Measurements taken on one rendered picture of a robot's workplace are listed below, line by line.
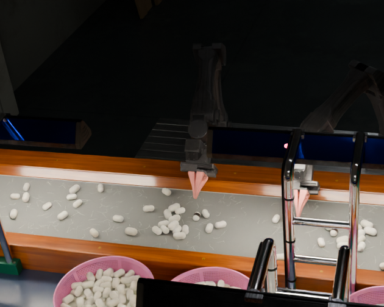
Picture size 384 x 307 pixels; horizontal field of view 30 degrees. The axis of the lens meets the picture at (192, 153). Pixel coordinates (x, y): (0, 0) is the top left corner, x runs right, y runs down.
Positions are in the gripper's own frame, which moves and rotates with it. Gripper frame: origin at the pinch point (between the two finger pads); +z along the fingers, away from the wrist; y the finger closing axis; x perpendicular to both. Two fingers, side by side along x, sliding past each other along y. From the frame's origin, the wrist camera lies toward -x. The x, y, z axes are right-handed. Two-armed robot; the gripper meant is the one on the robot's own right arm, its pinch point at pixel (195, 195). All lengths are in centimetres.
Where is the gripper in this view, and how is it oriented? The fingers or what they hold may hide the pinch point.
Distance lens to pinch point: 208.5
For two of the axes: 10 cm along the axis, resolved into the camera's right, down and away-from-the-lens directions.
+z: -1.3, 9.6, -2.4
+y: 9.6, 0.6, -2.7
